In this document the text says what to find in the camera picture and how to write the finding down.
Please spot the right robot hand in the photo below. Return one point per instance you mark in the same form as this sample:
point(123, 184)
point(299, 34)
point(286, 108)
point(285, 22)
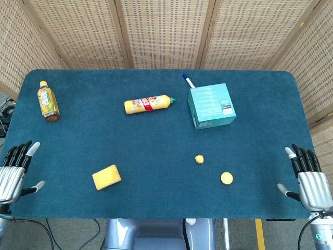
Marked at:
point(312, 185)

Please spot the yellow sponge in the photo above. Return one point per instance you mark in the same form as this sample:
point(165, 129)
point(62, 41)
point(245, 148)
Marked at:
point(106, 177)

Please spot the tea drink bottle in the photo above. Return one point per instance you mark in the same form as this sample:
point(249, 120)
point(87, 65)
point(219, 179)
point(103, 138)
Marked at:
point(48, 102)

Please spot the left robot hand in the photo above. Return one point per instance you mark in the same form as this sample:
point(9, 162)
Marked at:
point(10, 177)

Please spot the grey robot torso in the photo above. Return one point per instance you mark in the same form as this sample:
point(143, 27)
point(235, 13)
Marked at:
point(158, 234)

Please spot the teal cardboard box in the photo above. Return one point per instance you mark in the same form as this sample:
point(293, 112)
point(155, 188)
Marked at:
point(212, 105)

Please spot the woven folding screen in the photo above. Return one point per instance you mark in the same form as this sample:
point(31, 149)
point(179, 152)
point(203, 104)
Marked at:
point(166, 34)

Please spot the blue capped marker pen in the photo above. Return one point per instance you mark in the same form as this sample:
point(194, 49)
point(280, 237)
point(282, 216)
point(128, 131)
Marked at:
point(189, 81)

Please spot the yellow squeeze bottle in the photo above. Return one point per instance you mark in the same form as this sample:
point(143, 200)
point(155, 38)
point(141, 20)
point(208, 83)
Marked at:
point(147, 103)

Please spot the blue table cloth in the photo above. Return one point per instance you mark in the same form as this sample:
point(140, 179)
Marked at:
point(161, 145)

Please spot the yellow ridged disc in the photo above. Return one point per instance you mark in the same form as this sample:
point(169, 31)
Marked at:
point(227, 178)

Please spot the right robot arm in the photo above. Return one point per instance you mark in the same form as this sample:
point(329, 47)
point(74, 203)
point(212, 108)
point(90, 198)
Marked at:
point(321, 231)

